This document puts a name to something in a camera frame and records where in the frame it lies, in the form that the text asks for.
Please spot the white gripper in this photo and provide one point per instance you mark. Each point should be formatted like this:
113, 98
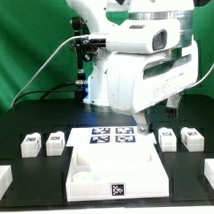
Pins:
136, 82

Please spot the white square tabletop part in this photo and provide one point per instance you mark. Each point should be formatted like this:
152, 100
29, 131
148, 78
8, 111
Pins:
115, 171

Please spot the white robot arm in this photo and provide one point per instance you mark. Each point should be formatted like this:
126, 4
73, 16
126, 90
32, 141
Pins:
100, 16

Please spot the white sheet with markers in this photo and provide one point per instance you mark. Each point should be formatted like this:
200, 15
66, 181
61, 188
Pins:
107, 135

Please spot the green backdrop curtain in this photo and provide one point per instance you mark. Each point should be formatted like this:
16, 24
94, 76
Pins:
31, 30

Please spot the white obstacle block left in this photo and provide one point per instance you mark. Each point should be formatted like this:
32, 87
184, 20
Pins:
5, 179

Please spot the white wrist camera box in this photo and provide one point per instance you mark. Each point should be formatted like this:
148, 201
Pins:
140, 37

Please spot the black camera on stand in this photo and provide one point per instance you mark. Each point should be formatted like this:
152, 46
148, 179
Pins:
87, 52

